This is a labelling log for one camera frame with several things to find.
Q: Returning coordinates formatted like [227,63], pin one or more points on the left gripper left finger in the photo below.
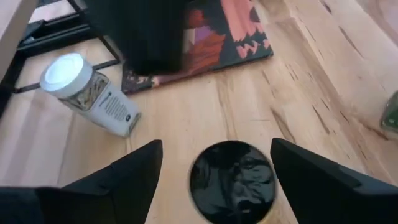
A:
[93,202]

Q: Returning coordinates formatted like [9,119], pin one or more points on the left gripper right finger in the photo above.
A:
[335,202]

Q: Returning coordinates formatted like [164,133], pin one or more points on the green-lid glass spice jar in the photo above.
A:
[390,118]

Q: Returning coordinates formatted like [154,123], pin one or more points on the black-lid orange spice bottle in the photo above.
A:
[233,183]

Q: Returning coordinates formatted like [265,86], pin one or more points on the wooden shelf black legs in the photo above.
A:
[12,25]

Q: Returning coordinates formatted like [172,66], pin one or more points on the white-lid spice jar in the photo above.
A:
[102,105]

